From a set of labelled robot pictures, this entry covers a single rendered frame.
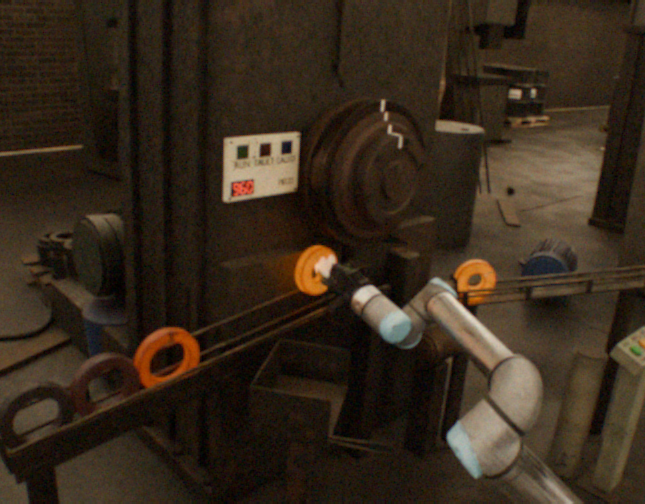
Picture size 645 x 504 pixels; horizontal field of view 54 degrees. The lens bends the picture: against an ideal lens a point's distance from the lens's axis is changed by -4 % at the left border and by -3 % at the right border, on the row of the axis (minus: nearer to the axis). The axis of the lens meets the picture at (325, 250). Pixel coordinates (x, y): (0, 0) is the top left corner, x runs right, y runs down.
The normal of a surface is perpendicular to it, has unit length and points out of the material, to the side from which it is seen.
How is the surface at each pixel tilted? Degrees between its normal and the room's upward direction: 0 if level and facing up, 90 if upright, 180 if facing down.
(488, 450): 76
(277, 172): 90
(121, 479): 0
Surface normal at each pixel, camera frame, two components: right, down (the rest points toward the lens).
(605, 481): -0.73, 0.18
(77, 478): 0.07, -0.94
